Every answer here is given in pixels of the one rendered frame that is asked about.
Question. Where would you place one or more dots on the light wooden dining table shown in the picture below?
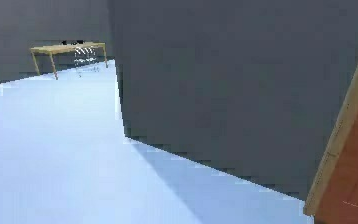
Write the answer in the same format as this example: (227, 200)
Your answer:
(64, 48)

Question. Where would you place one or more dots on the black object on table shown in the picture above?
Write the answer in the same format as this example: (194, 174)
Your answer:
(77, 42)

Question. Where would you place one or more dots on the brown wooden room door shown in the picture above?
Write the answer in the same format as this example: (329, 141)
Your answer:
(348, 160)

